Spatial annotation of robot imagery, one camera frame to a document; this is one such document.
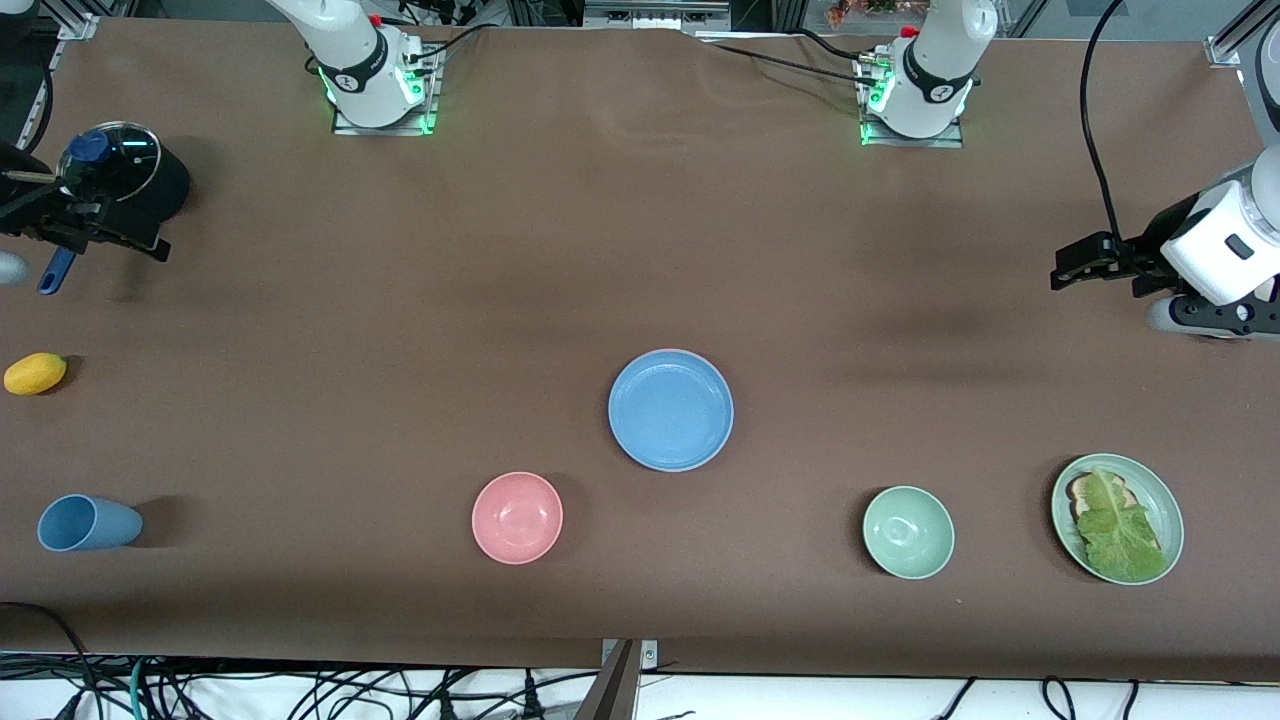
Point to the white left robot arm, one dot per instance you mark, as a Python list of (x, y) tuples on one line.
[(940, 60)]

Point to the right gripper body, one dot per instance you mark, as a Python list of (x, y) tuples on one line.
[(38, 213)]

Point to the blue plate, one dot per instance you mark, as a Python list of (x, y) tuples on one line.
[(670, 410)]

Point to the glass lid with blue knob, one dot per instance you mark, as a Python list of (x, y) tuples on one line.
[(115, 160)]

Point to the green bowl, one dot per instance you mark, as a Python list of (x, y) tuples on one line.
[(908, 532)]

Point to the aluminium frame post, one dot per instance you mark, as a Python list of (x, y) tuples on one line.
[(78, 20), (1232, 35)]

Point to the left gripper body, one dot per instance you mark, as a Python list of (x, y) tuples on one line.
[(1146, 252)]

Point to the yellow lemon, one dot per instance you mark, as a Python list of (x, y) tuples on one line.
[(35, 374)]

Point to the small metal bracket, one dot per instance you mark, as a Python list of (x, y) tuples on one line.
[(650, 655)]

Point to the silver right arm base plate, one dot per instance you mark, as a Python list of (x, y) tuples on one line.
[(432, 100)]

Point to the green plate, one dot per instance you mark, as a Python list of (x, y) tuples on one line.
[(1165, 500)]

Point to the grey metal box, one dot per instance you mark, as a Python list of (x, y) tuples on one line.
[(655, 14)]

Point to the bread slice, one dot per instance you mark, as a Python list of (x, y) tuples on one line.
[(1082, 492)]

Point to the blue cup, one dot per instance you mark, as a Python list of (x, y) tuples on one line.
[(85, 523)]

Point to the green lettuce leaf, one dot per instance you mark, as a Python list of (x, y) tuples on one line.
[(1120, 540)]

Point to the pink bowl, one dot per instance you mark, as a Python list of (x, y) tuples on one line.
[(517, 518)]

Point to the dark wedge beam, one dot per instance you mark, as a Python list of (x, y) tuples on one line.
[(610, 695)]

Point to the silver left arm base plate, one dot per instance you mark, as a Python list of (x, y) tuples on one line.
[(950, 140)]

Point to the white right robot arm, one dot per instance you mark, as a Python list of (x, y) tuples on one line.
[(350, 60)]

